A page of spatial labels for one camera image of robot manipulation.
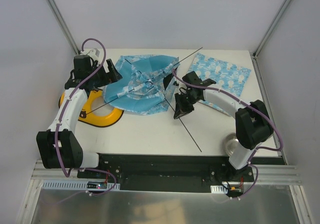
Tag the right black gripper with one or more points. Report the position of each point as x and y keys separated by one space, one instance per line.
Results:
x=182 y=94

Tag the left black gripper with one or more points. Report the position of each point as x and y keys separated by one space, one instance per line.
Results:
x=105 y=73

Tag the black tent pole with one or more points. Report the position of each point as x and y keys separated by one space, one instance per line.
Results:
x=179 y=119
x=125 y=92

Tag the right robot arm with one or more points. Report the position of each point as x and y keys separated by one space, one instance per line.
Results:
x=252 y=122

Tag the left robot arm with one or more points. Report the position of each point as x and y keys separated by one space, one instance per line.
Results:
x=58 y=145

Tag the blue snowman tent mat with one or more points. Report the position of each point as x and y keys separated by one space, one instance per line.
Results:
x=229 y=76

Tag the steel pet bowl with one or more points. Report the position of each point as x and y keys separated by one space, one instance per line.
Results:
x=230 y=143

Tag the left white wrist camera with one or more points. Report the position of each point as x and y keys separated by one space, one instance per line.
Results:
x=93 y=53

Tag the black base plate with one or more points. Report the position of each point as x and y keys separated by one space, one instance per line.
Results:
x=167 y=173

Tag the right white cable duct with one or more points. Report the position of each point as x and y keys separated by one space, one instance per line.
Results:
x=218 y=189

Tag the white cable duct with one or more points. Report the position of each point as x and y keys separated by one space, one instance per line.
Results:
x=218 y=189
x=98 y=186

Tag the left white cable duct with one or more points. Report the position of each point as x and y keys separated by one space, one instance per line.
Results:
x=98 y=186

